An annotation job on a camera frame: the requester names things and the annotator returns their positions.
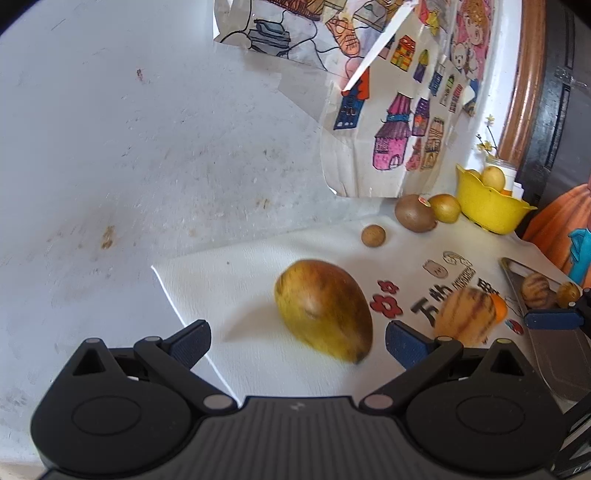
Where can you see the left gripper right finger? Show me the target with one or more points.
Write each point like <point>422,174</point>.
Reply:
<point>425,361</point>

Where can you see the yellow flower sprig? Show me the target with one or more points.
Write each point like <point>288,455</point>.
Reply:
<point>487,143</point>

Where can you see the yellow-green round fruit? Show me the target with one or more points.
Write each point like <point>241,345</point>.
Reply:
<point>446,208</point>

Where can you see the striped melon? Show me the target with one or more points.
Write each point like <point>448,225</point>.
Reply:
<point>535,291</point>
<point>467,315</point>

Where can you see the white printed cloth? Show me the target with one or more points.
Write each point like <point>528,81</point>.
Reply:
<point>407,278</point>

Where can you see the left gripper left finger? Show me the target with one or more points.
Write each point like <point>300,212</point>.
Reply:
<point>169,362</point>

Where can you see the brown kiwi with sticker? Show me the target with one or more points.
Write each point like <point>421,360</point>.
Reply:
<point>415,213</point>

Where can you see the houses drawing paper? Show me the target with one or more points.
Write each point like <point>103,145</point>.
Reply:
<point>386,131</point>

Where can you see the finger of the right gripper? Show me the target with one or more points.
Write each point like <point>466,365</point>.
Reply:
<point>553,319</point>

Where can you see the yellow plastic bowl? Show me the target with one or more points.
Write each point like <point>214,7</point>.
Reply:
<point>487,207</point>

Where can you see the small orange kumquat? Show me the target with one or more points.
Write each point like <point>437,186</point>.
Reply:
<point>501,307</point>

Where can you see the white and orange bottle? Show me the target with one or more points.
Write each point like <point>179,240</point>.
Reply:
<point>510,173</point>

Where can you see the yellow-red mango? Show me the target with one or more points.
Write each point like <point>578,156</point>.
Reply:
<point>324,308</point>

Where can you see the striped melon in tray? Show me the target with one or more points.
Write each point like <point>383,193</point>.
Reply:
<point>535,291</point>

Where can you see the metal tray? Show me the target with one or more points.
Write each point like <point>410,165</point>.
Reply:
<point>562,357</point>

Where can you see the girl and bear drawing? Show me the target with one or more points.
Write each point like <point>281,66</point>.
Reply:
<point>471,26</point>

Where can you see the rolled white paper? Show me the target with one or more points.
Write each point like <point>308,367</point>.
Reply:
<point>517,191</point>

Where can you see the brown wooden frame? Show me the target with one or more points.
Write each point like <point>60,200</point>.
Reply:
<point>528,83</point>

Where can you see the small brown longan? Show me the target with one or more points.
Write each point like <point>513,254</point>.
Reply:
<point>373,236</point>

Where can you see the large coloured drawing paper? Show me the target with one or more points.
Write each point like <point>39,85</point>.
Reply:
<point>335,36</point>

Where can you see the yellow lemon in bowl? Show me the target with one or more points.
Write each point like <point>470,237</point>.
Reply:
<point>493,177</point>

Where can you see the brown round melon in tray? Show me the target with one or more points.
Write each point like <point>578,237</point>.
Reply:
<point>567,293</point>

